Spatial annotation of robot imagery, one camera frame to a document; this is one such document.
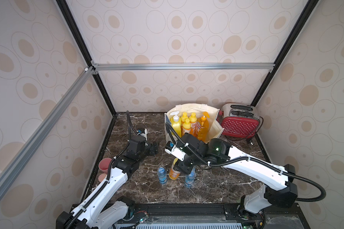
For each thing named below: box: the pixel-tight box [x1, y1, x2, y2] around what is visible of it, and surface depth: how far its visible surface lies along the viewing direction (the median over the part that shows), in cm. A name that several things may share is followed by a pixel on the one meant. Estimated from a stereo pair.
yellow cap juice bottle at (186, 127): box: [182, 118, 192, 136], surface depth 89 cm
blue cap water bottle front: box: [184, 165, 197, 188], surface depth 74 cm
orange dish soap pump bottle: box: [196, 111, 211, 143], surface depth 93 cm
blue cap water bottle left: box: [157, 166, 168, 185], surface depth 76 cm
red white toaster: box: [216, 103, 264, 139], surface depth 99 cm
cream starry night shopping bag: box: [164, 104, 225, 144], surface depth 87 cm
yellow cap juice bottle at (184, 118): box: [180, 111, 189, 125], surface depth 91 cm
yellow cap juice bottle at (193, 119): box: [189, 112, 198, 136], surface depth 92 cm
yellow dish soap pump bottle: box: [170, 110, 183, 138], surface depth 87 cm
